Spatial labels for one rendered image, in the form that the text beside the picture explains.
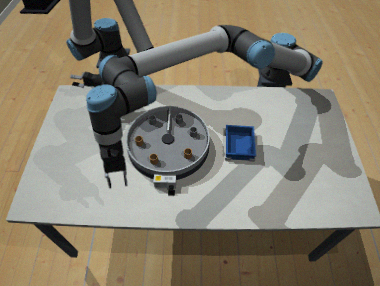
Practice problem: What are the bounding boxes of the blue crate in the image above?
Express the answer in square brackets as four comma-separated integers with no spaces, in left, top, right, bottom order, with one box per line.
[225,124,258,161]

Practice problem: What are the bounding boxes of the white table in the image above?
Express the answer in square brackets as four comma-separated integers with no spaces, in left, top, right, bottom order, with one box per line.
[5,84,380,263]

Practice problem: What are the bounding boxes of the grey turntable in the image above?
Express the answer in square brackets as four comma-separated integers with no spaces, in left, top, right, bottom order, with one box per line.
[126,105,211,180]

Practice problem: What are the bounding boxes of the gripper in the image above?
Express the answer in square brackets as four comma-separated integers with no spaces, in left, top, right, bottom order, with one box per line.
[99,141,129,190]
[70,71,104,89]

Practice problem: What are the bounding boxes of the black box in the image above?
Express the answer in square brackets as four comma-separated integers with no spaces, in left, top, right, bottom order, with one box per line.
[19,0,62,15]

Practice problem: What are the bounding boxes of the white control box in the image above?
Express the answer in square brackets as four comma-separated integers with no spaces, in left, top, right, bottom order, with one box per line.
[153,173,177,197]

